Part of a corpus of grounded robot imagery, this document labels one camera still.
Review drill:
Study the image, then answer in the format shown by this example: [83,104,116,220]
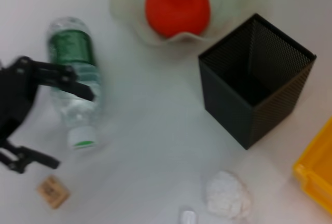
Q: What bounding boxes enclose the yellow plastic storage bin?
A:
[292,116,332,216]

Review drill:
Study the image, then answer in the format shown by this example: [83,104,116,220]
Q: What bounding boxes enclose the tan eraser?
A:
[36,175,71,209]

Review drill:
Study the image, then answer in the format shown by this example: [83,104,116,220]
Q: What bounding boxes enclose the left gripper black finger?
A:
[0,143,61,175]
[27,58,95,102]

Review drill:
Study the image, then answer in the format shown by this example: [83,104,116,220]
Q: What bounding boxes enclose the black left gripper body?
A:
[0,58,40,142]

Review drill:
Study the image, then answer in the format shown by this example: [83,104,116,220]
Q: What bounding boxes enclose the red-orange fruit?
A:
[145,0,211,38]

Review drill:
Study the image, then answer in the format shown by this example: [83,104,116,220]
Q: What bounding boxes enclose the white paper ball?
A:
[206,171,252,221]

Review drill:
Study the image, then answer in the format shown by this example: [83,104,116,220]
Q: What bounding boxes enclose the black mesh pen holder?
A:
[198,13,317,150]

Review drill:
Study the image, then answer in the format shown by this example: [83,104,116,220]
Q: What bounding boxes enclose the clear water bottle green label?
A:
[46,16,103,151]

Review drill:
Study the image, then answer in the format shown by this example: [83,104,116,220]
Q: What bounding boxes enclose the green utility knife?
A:
[178,206,197,224]

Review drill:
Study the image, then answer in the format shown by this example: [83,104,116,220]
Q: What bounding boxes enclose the pale green glass fruit plate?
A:
[108,0,274,48]

